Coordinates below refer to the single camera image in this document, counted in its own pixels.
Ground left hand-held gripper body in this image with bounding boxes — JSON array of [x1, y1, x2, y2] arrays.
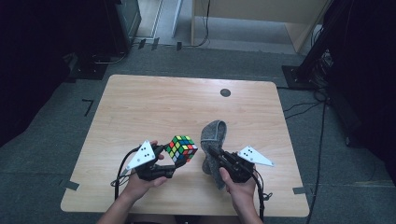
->
[[125, 140, 177, 182]]

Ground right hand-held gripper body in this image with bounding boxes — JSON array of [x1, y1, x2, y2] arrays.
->
[[219, 145, 275, 184]]

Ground colourful puzzle cube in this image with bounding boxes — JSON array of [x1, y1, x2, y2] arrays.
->
[[164, 134, 199, 164]]

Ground grey cloth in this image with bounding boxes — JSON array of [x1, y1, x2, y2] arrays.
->
[[200, 119, 228, 190]]

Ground person's left hand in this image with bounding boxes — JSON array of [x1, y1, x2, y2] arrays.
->
[[122, 140, 169, 204]]

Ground person's right hand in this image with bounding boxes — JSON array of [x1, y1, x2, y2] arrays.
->
[[219, 166, 260, 209]]

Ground angled black tape mark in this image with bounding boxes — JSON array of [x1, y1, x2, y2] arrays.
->
[[81, 98, 95, 118]]

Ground black metal stand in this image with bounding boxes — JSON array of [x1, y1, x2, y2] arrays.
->
[[281, 0, 344, 91]]

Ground black floor plate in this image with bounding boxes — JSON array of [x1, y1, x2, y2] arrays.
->
[[66, 60, 109, 81]]

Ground black cabinet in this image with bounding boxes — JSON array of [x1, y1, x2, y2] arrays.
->
[[74, 0, 143, 59]]

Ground dark curtain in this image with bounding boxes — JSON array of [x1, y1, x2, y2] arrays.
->
[[0, 0, 78, 147], [323, 0, 396, 188]]

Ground beige wooden furniture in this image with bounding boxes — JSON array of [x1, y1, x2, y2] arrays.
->
[[191, 0, 332, 54]]

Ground left hand-held gripper cable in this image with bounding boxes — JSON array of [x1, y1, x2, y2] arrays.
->
[[110, 147, 141, 201]]

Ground hand-held gripper cable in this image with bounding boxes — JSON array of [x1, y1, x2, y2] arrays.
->
[[110, 147, 141, 201], [248, 169, 275, 222]]

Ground right hand-held gripper cable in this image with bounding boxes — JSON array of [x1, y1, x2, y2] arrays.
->
[[248, 169, 275, 222]]

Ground long black floor cable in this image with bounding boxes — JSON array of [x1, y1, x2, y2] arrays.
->
[[306, 101, 328, 224]]

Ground black floor cables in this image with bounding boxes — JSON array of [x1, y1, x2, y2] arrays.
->
[[276, 85, 328, 120]]

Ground black cable loop on floor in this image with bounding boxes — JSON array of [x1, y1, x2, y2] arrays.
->
[[92, 50, 129, 65]]

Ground hanging black cable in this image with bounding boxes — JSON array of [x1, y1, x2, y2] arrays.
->
[[183, 0, 212, 49]]

